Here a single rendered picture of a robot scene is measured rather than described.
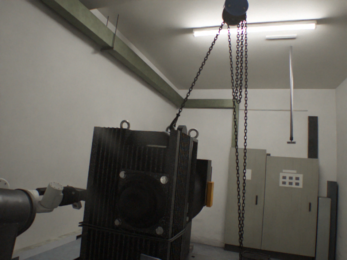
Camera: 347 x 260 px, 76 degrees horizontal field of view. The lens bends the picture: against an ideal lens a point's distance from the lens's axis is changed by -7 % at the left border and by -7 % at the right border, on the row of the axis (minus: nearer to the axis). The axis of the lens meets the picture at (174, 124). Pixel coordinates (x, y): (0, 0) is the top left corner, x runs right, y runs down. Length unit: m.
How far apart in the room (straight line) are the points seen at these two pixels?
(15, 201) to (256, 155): 3.85
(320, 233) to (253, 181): 1.27
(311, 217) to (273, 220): 0.58
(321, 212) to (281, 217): 0.60
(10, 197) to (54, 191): 0.57
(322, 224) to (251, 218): 1.07
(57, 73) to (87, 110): 0.48
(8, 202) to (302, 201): 4.03
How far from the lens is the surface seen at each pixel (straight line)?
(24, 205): 0.57
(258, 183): 4.15
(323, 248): 4.44
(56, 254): 2.13
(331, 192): 4.38
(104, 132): 1.32
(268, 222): 4.24
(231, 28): 2.64
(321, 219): 4.34
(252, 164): 4.14
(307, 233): 4.34
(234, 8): 1.58
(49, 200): 1.14
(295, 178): 4.19
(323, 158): 4.52
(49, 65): 2.08
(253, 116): 4.46
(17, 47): 1.92
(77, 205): 1.30
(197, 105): 4.53
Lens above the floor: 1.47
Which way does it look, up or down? 9 degrees up
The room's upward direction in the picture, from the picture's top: 5 degrees clockwise
